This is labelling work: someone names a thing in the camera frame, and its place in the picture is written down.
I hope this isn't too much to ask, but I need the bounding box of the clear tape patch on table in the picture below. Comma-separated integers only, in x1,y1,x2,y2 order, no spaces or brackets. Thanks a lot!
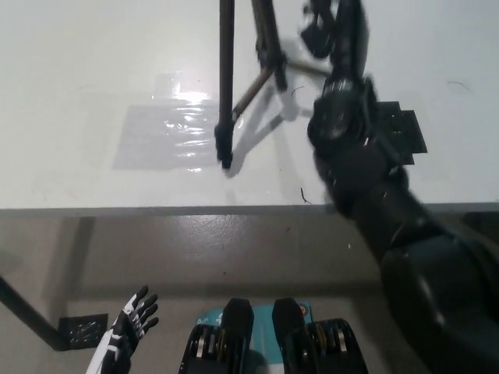
111,71,247,173

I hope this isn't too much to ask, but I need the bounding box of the white and black right hand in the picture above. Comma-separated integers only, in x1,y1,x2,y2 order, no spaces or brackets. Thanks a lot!
299,0,372,79

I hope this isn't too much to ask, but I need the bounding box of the white and black left hand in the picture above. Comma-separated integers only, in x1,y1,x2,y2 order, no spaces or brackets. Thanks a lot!
85,285,160,374

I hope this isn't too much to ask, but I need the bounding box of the bronze and black camera tripod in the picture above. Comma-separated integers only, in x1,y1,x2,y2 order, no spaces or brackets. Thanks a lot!
214,0,337,171

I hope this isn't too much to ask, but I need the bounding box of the black tape patch on table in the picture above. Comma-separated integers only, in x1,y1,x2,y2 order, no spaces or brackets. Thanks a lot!
373,101,429,167

